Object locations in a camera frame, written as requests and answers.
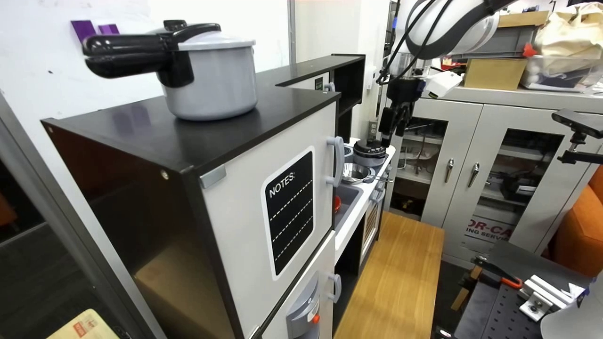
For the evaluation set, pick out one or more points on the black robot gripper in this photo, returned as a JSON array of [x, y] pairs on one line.
[[403, 95]]

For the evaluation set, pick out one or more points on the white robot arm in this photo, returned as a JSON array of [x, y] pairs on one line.
[[429, 31]]

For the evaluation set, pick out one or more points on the stainless steel pan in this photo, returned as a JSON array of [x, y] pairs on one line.
[[357, 174]]

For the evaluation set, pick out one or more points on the red dish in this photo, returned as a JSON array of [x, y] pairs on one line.
[[338, 204]]

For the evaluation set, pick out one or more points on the grey pot with black lid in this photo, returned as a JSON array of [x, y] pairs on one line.
[[371, 153]]

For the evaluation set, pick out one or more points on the grey metal cabinet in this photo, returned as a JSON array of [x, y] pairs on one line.
[[487, 167]]

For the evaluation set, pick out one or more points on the black clamp orange grip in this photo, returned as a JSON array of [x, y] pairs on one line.
[[506, 278]]

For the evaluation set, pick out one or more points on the aluminium extrusion bar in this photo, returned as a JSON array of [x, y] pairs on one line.
[[544, 298]]

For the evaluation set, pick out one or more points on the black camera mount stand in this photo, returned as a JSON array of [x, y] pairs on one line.
[[582, 133]]

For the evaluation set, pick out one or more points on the grey pressure cooker black handle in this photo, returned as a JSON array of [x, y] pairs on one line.
[[207, 74]]

